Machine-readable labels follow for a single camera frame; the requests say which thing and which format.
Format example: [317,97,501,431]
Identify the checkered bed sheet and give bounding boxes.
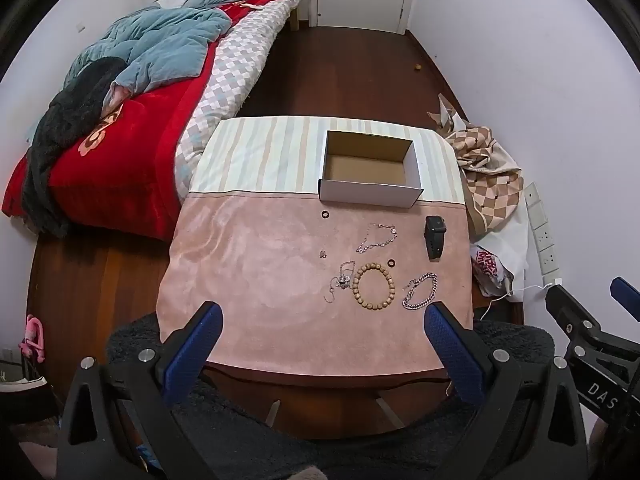
[174,0,294,202]

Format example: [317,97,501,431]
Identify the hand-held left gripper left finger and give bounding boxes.
[56,301,224,480]

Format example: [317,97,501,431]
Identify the silver pendant necklace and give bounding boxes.
[324,260,357,304]

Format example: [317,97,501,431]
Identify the white charging cable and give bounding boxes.
[480,277,563,322]

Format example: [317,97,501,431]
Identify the thin silver chain bracelet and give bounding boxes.
[356,222,398,254]

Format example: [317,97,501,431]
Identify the wooden bead bracelet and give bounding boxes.
[352,263,396,311]

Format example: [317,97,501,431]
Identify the white cardboard box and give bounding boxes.
[318,130,425,209]

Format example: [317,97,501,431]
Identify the bed with red blanket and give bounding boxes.
[2,0,282,242]

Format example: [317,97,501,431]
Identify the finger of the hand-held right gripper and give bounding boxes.
[545,284,610,346]
[610,276,640,322]

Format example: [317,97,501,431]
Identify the thick silver chain bracelet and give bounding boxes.
[402,272,438,311]

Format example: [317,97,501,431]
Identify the white wall sockets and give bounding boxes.
[524,182,564,277]

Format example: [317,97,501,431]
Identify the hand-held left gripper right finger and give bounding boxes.
[423,301,589,480]

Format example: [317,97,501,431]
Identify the brown checkered cloth bag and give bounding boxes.
[427,94,525,237]

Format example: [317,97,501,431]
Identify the white bag with red print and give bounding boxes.
[470,242,516,302]

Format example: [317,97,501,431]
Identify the pink garment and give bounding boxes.
[102,82,133,117]

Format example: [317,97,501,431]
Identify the black smartwatch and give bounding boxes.
[424,215,447,261]

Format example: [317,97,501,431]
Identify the black fleece blanket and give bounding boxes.
[22,55,132,239]

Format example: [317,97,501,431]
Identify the dark grey fuzzy rug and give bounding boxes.
[105,310,557,480]

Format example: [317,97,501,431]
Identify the blue quilt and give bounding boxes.
[62,0,304,99]

